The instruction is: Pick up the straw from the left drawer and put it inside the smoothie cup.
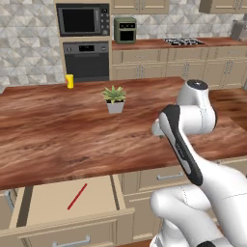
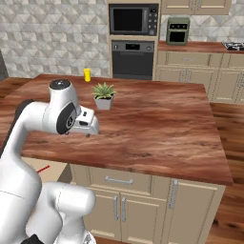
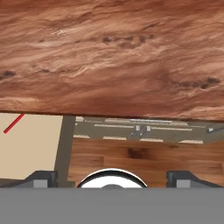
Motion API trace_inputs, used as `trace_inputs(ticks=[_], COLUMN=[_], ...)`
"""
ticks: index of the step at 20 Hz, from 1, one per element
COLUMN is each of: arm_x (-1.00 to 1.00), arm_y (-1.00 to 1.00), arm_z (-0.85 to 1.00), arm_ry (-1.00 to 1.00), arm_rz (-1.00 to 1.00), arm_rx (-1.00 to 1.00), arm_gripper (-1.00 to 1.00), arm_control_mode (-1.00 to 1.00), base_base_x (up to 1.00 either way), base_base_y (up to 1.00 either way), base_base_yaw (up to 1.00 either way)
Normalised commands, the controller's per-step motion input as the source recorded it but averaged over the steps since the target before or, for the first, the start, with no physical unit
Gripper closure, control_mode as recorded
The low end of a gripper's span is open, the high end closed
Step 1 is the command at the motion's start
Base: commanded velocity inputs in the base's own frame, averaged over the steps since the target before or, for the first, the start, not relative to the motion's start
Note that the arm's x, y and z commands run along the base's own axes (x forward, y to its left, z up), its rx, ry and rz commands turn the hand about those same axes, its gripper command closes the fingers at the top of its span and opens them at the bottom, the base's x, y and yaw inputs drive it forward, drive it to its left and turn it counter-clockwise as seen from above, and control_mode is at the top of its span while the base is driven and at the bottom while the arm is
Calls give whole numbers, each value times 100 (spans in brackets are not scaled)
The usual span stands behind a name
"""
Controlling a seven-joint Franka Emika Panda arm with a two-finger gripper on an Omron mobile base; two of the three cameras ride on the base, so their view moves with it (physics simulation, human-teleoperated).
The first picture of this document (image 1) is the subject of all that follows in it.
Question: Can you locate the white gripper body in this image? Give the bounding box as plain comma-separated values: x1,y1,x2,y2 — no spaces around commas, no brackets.
151,118,167,140

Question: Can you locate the yellow smoothie cup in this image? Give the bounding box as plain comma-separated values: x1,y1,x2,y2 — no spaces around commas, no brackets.
65,73,75,90

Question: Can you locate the open beige drawer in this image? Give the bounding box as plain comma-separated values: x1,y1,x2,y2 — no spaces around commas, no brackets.
0,174,136,247

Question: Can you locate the green plant in white pot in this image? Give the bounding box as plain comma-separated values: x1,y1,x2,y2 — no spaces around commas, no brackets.
101,84,127,115

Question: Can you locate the beige base cupboard run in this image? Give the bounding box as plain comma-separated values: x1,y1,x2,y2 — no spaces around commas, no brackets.
111,45,247,91

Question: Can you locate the black gas hob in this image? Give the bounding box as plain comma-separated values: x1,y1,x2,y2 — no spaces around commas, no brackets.
162,37,206,46

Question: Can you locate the beige cupboard door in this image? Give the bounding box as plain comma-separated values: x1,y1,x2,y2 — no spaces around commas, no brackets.
123,190,163,243

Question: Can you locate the black built-in oven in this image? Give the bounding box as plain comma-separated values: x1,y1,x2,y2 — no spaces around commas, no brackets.
62,41,111,83

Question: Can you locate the green toaster oven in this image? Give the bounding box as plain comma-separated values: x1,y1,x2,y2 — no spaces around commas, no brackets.
113,16,138,44

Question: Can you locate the beige tall oven cabinet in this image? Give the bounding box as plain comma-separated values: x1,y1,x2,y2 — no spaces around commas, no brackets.
53,0,113,85

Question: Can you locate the grey metal appliance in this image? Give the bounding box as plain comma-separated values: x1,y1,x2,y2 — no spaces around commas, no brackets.
230,19,247,42

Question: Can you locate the black microwave oven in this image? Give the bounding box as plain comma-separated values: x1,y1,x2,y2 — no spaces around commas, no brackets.
55,3,111,38

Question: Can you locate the silver handle of closed drawer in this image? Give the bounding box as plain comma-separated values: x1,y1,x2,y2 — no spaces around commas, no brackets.
156,172,185,181

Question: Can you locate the beige wall cupboard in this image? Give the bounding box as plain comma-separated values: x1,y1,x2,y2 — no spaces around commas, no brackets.
110,0,171,15
199,0,247,14

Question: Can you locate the silver handle of open drawer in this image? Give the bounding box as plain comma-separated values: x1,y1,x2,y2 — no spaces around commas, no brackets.
51,234,92,247

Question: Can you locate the beige cupboard front with handle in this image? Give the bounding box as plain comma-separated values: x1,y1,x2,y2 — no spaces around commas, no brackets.
0,188,17,232

